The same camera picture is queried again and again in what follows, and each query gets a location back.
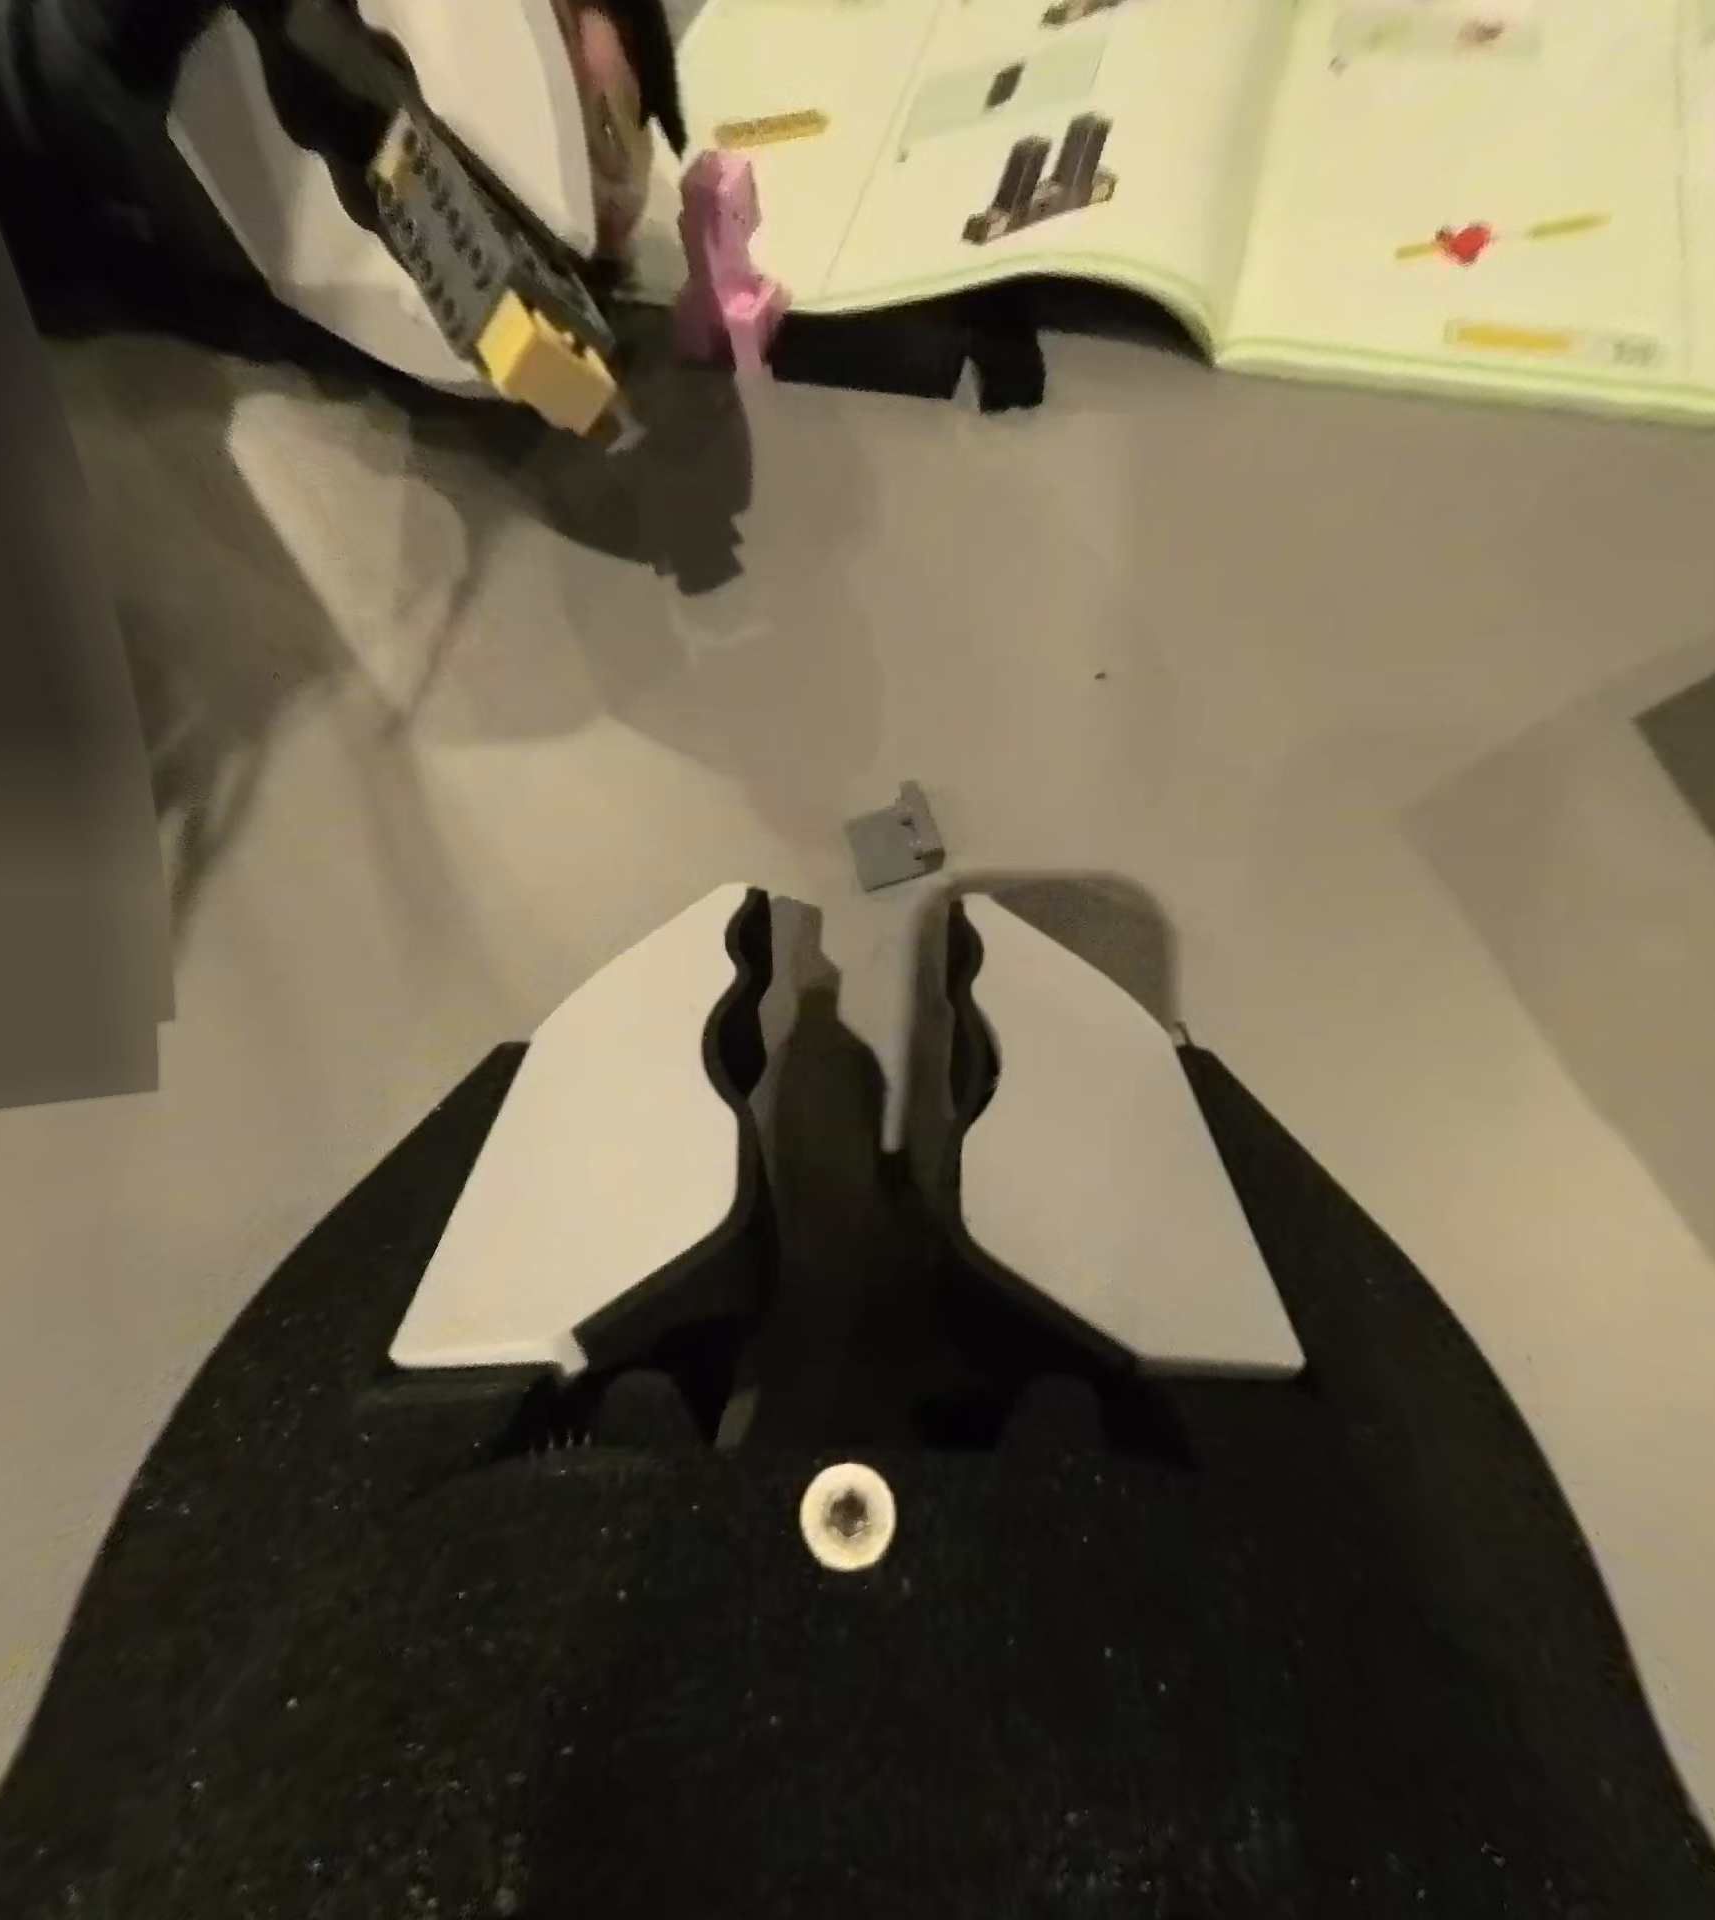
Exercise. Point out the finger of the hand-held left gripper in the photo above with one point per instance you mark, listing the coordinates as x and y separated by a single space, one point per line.
496 74
302 225

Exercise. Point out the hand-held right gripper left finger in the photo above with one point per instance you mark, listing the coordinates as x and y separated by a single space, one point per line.
602 1140

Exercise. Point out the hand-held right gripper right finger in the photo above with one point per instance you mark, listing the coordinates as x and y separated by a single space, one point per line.
1098 1170

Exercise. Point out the grey and yellow brick assembly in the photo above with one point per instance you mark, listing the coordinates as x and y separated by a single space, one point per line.
496 284

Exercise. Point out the small grey brick piece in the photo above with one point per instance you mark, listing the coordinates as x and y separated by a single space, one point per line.
890 841

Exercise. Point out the pink brick figure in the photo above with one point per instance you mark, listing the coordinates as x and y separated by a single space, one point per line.
722 254

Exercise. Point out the open pale green instruction booklet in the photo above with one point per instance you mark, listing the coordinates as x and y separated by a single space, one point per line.
1248 165

